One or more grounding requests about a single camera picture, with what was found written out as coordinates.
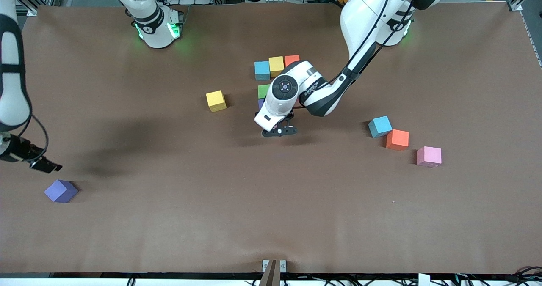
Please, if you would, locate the yellow foam cube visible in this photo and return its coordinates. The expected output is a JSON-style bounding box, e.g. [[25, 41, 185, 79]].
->
[[206, 90, 227, 113], [268, 56, 285, 78]]

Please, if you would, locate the blue foam cube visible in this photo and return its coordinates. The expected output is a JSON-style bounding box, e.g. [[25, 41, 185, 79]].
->
[[368, 115, 393, 139], [254, 61, 271, 82]]

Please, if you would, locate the paper table cover sheet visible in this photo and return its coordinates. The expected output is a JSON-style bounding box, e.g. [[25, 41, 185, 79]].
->
[[0, 2, 542, 275]]

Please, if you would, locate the pink foam cube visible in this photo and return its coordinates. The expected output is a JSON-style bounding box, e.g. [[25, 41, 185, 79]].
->
[[416, 146, 442, 168]]

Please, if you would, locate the white left camera mount bracket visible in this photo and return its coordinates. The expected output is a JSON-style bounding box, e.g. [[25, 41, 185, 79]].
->
[[254, 108, 282, 132]]

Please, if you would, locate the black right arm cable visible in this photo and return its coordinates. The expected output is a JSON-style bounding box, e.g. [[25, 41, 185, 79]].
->
[[17, 115, 49, 162]]

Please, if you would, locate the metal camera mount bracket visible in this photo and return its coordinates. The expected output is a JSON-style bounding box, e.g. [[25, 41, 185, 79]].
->
[[259, 258, 288, 286]]

